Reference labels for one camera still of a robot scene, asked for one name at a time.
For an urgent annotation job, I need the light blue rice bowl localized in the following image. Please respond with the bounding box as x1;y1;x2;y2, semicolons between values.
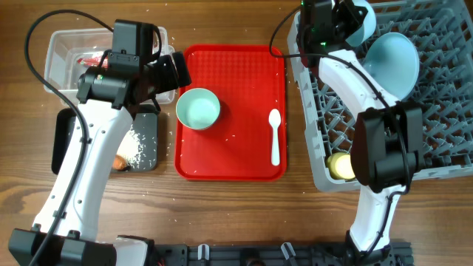
346;0;377;47

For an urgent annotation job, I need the green bowl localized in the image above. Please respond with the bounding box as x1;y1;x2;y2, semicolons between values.
176;88;221;130

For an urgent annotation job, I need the light blue plate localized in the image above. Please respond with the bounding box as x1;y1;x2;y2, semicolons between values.
363;33;420;100

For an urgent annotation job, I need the red snack wrapper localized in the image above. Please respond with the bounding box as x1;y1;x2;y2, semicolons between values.
76;51;104;67

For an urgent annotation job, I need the white rice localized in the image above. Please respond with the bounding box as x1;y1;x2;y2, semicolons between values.
118;126;157;171

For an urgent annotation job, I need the orange carrot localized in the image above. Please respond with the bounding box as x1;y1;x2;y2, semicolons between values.
112;154;129;171

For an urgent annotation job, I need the white plastic spoon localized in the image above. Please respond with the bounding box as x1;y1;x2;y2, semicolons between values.
268;109;282;166

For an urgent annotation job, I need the yellow plastic cup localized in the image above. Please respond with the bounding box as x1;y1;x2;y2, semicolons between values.
327;152;355;180

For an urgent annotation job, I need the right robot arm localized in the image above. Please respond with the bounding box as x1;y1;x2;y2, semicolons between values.
297;1;423;265

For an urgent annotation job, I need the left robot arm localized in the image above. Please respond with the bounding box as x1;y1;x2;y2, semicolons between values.
8;20;191;265

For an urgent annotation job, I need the black waste tray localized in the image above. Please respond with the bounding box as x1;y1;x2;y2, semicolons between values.
51;104;159;174

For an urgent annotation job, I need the grey dishwasher rack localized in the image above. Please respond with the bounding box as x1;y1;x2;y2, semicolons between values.
290;1;472;191

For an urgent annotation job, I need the clear plastic waste bin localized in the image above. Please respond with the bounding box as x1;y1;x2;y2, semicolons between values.
44;26;177;107

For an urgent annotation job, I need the red serving tray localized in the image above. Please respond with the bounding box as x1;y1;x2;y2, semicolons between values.
174;44;287;182

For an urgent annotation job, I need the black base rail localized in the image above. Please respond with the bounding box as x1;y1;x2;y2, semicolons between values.
147;242;413;266

